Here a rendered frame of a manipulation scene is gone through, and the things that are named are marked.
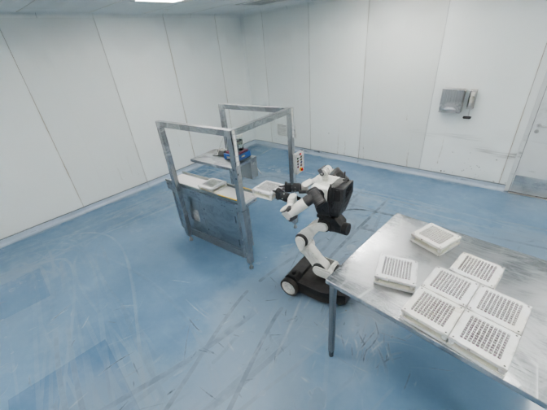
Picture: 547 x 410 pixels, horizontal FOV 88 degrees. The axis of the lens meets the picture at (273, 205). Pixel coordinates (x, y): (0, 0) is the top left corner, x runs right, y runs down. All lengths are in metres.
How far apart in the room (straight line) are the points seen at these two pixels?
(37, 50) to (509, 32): 6.34
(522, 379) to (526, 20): 4.33
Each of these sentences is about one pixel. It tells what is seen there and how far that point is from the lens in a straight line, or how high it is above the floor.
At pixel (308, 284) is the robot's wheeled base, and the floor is 0.17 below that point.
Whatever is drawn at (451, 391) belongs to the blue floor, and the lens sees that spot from 2.77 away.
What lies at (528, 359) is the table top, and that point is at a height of 0.86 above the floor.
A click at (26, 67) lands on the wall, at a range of 5.51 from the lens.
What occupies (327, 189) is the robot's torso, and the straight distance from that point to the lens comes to 2.32.
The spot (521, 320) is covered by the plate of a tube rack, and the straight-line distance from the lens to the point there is 2.05.
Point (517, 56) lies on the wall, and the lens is 5.30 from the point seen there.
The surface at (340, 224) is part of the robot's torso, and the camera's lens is 2.53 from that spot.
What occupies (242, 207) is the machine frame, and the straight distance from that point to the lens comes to 2.93.
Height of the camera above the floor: 2.28
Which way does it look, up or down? 29 degrees down
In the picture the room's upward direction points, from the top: 5 degrees counter-clockwise
